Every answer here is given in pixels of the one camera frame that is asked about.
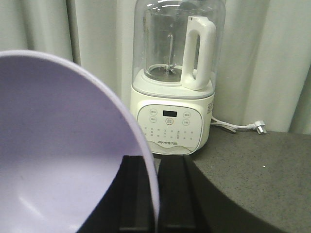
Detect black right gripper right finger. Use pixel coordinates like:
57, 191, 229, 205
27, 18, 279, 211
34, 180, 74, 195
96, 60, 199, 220
158, 156, 196, 233

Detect white power cord with plug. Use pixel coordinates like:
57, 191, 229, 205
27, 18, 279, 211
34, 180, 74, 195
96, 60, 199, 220
210, 116, 268, 135

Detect white blender with clear jar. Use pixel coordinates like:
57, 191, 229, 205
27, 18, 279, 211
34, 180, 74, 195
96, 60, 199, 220
130, 0, 225, 155

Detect white pleated curtain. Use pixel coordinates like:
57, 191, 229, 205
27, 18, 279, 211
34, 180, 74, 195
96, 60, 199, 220
0, 0, 311, 134

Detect purple plastic bowl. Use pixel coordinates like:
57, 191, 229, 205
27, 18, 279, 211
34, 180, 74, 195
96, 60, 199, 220
0, 50, 160, 233

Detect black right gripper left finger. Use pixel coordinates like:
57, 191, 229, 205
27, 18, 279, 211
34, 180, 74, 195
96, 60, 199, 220
119, 156, 154, 233

